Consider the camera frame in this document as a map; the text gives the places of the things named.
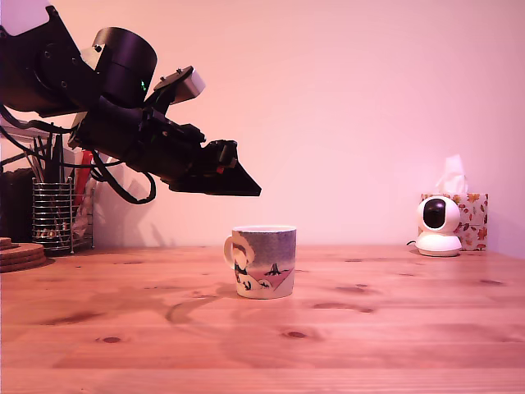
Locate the small white round camera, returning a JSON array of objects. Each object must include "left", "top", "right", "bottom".
[{"left": 415, "top": 195, "right": 463, "bottom": 259}]

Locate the printed picture coffee mug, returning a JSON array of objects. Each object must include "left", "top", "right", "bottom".
[{"left": 223, "top": 225, "right": 298, "bottom": 300}]

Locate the white tissue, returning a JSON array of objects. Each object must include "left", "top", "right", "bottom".
[{"left": 433, "top": 154, "right": 469, "bottom": 195}]

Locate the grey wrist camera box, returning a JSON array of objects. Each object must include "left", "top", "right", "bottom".
[{"left": 152, "top": 65, "right": 206, "bottom": 108}]

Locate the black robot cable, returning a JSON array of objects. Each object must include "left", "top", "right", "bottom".
[
  {"left": 92, "top": 149, "right": 158, "bottom": 205},
  {"left": 0, "top": 102, "right": 81, "bottom": 135}
]

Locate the grey wall rail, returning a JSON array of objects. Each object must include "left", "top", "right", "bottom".
[{"left": 0, "top": 118, "right": 54, "bottom": 144}]

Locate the leaf print tissue box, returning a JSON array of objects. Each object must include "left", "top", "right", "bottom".
[{"left": 421, "top": 193, "right": 490, "bottom": 253}]

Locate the white plastic packet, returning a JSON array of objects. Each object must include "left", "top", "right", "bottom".
[{"left": 73, "top": 182, "right": 96, "bottom": 239}]

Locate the dark ribbed box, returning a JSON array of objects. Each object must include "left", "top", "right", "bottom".
[{"left": 0, "top": 170, "right": 36, "bottom": 244}]

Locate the metal wire utensil rack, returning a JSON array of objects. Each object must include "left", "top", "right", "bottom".
[{"left": 32, "top": 178, "right": 96, "bottom": 258}]

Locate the red utensil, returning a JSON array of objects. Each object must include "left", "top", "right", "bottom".
[{"left": 75, "top": 149, "right": 96, "bottom": 198}]

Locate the black spatula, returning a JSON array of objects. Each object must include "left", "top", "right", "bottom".
[{"left": 52, "top": 133, "right": 66, "bottom": 184}]

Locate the wooden utensil handle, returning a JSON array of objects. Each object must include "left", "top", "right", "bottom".
[{"left": 23, "top": 149, "right": 45, "bottom": 184}]

